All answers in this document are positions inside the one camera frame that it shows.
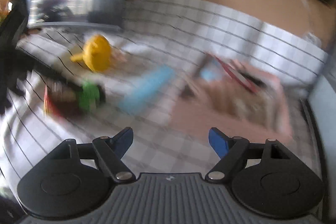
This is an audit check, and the red striped soft item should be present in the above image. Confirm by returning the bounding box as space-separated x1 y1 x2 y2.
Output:
43 82 79 118

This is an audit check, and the green plush toy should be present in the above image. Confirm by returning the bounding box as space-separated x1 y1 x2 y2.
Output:
77 82 106 113

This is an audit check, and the white checked tablecloth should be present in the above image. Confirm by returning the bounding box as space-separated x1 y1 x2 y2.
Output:
1 0 326 190

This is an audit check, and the pink storage box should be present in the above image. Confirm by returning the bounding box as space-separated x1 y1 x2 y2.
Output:
169 54 293 143

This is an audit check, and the blue face mask pack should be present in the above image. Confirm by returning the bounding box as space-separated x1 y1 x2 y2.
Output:
117 65 175 115

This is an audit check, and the yellow plush toy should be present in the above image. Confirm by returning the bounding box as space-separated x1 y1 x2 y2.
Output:
70 35 112 72

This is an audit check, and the black monitor screen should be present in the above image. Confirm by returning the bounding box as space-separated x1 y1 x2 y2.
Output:
302 67 335 223

